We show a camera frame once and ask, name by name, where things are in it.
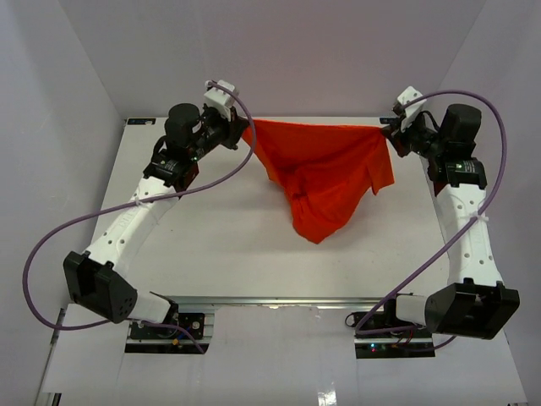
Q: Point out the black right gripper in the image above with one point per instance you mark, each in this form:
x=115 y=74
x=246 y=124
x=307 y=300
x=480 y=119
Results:
x=398 y=137

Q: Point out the left dark table label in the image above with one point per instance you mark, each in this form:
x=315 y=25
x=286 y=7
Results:
x=141 y=121

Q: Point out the right dark table label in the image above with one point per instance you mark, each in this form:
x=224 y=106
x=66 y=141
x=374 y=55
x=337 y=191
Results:
x=389 y=121

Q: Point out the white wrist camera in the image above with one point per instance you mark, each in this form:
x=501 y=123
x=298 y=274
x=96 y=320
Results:
x=221 y=96
x=409 y=105

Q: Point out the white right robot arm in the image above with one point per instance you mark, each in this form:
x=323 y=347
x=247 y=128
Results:
x=475 y=301

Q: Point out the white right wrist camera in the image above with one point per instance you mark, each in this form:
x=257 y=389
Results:
x=409 y=105

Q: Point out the dark table label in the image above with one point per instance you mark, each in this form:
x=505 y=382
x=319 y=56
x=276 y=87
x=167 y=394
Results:
x=141 y=121
x=389 y=121

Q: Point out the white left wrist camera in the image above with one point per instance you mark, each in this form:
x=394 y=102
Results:
x=221 y=96

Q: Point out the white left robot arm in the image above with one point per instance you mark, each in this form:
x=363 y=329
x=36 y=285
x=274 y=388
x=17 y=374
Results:
x=97 y=278

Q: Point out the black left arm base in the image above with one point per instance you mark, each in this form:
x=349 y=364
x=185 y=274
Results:
x=193 y=323

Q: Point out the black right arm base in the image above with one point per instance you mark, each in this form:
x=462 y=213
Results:
x=383 y=326

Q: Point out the aluminium front table rail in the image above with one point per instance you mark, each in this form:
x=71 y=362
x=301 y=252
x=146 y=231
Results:
x=320 y=302

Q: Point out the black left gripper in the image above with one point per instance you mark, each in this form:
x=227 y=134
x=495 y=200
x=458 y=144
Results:
x=230 y=127

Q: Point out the orange t shirt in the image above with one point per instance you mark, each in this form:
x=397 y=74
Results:
x=323 y=170

